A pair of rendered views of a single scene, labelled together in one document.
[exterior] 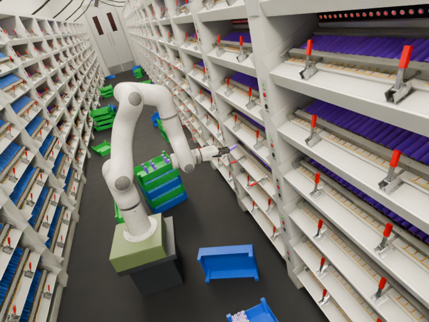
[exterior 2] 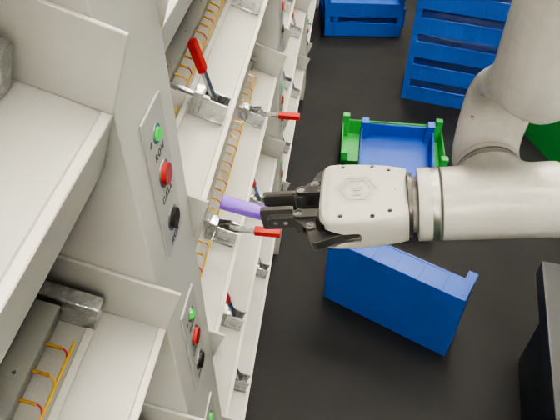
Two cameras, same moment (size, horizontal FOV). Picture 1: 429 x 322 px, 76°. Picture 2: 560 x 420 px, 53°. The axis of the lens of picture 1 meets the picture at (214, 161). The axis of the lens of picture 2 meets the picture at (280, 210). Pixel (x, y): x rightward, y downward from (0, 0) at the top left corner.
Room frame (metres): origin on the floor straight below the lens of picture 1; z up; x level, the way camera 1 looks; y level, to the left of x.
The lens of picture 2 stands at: (1.87, 0.07, 1.09)
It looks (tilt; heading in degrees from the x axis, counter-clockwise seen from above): 45 degrees down; 198
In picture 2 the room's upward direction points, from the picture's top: straight up
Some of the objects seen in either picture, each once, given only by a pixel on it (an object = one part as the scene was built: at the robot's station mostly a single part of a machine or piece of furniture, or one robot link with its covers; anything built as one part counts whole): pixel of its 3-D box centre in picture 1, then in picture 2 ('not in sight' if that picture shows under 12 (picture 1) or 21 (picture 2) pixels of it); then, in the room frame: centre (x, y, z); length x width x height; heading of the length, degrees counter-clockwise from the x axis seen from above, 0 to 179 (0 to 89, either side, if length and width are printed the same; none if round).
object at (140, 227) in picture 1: (135, 216); not in sight; (1.21, 0.49, 0.47); 0.19 x 0.19 x 0.18
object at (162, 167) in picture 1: (153, 166); not in sight; (1.95, 0.47, 0.36); 0.30 x 0.20 x 0.08; 114
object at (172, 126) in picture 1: (179, 143); (519, 96); (1.32, 0.15, 0.77); 0.16 x 0.09 x 0.30; 11
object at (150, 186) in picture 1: (156, 174); not in sight; (1.95, 0.47, 0.28); 0.30 x 0.20 x 0.08; 114
